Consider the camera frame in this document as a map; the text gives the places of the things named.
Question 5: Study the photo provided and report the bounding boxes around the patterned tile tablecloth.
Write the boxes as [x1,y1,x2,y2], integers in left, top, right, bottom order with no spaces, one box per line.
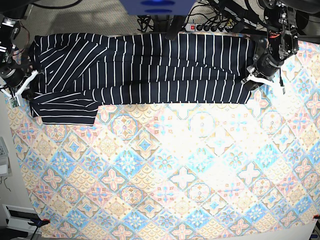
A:
[0,42,320,240]

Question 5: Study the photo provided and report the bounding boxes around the orange blue clamp lower left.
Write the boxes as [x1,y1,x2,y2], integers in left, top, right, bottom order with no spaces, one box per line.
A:
[28,218,51,228]

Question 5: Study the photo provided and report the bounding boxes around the white device left edge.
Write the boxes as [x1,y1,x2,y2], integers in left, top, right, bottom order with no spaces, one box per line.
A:
[0,136,12,177]

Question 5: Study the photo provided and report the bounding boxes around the navy white striped T-shirt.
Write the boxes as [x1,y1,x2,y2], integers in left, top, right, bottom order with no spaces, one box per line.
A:
[29,33,256,126]

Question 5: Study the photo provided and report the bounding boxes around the blue box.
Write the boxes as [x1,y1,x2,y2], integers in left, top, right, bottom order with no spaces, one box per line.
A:
[120,0,196,16]

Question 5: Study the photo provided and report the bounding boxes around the black strap at table edge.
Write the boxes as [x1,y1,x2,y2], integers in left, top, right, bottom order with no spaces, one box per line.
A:
[165,14,185,41]

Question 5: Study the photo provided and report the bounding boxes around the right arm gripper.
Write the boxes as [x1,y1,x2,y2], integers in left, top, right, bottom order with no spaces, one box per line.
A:
[0,64,39,108]

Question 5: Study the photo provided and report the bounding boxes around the white floor tray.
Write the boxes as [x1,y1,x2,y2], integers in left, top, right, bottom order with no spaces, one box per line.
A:
[2,204,39,233]

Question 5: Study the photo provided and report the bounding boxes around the white power strip red switch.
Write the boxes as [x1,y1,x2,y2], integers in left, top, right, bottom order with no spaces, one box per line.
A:
[184,23,233,33]

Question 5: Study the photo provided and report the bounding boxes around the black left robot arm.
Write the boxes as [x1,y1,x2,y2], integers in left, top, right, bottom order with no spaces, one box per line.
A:
[242,0,299,94]

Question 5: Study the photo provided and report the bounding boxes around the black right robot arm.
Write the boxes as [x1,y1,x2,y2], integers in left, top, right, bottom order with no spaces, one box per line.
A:
[0,0,39,108]

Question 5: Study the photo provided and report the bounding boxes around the tangled black cables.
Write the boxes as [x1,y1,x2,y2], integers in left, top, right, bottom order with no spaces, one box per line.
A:
[136,14,173,34]

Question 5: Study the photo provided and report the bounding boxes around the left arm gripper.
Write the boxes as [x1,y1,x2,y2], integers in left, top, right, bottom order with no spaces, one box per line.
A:
[241,53,286,95]

